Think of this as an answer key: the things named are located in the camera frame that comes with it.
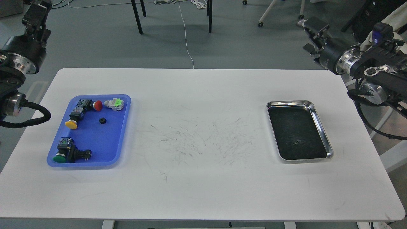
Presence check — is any blue plastic tray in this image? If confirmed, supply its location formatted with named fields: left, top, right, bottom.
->
left=47, top=94, right=131, bottom=169

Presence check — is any black table leg left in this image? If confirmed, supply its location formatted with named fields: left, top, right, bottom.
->
left=130, top=0, right=147, bottom=35

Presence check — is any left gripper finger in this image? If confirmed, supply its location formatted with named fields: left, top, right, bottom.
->
left=22, top=0, right=52, bottom=40

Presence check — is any black table leg right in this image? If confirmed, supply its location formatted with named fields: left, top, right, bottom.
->
left=207, top=0, right=213, bottom=34

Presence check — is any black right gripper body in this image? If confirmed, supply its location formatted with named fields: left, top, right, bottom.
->
left=318, top=38, right=362, bottom=75

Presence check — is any green push button switch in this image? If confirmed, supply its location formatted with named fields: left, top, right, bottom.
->
left=52, top=137, right=92, bottom=163

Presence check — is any white office chair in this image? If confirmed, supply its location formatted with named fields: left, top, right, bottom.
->
left=349, top=31, right=406, bottom=100

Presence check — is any yellow push button switch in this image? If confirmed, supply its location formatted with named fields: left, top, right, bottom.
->
left=65, top=106, right=85, bottom=129

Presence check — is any white floor cable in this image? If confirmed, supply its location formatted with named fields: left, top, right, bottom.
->
left=154, top=0, right=208, bottom=69

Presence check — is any steel metal tray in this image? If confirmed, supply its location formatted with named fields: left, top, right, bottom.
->
left=266, top=100, right=334, bottom=163

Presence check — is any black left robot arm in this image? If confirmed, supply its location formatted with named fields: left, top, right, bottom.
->
left=0, top=0, right=52, bottom=128

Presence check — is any red push button switch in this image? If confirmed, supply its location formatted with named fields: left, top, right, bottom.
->
left=76, top=99, right=103, bottom=111

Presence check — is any grey green switch module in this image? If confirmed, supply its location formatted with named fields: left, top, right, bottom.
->
left=104, top=98, right=124, bottom=111

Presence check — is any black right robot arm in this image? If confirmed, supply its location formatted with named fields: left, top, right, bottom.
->
left=297, top=16, right=406, bottom=140

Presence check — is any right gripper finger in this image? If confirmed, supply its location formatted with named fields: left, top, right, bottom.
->
left=302, top=43, right=322, bottom=61
left=296, top=17, right=330, bottom=45

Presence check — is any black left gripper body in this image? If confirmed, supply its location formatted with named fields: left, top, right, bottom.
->
left=1, top=35, right=48, bottom=75

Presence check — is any black table leg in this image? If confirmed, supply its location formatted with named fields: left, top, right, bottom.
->
left=207, top=0, right=213, bottom=34
left=130, top=0, right=147, bottom=35

